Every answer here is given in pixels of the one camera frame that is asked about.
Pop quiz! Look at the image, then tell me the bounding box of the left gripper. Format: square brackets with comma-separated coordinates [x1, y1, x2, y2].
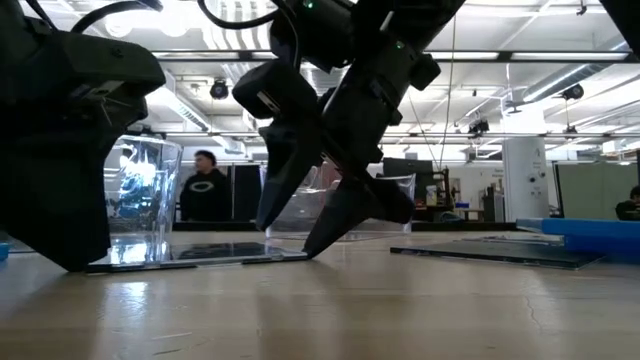
[0, 32, 149, 274]

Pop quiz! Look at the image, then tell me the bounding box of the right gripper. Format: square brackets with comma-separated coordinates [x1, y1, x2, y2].
[255, 44, 441, 260]

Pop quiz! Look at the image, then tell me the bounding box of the blue jewel case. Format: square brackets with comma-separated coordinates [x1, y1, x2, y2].
[516, 217, 640, 238]
[563, 234, 640, 265]

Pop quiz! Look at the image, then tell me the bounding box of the clear plastic bin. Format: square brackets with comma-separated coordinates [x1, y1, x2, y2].
[103, 134, 184, 254]
[264, 172, 417, 237]

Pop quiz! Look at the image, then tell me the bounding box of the person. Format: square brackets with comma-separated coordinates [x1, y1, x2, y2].
[614, 185, 640, 222]
[178, 149, 234, 223]

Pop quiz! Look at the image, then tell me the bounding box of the white pillar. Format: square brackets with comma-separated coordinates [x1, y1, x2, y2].
[501, 137, 551, 224]

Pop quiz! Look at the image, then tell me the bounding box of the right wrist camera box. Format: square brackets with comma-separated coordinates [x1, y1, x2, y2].
[232, 59, 321, 132]

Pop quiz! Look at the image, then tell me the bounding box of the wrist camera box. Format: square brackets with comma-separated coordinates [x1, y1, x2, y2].
[54, 32, 167, 101]
[232, 59, 321, 132]

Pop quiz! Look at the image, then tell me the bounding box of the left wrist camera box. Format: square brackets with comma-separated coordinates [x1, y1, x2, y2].
[54, 32, 167, 101]

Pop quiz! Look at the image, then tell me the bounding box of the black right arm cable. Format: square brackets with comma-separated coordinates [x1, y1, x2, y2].
[196, 0, 281, 31]

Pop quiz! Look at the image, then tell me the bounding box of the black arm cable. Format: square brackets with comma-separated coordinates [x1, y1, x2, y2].
[196, 0, 281, 31]
[24, 0, 165, 34]

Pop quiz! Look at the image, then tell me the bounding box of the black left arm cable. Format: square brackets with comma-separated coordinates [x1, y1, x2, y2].
[24, 0, 165, 34]

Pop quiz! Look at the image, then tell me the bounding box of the black overhead frame beam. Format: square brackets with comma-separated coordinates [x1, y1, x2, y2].
[149, 49, 640, 64]

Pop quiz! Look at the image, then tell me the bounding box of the green partition wall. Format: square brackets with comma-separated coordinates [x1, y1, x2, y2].
[553, 162, 640, 221]

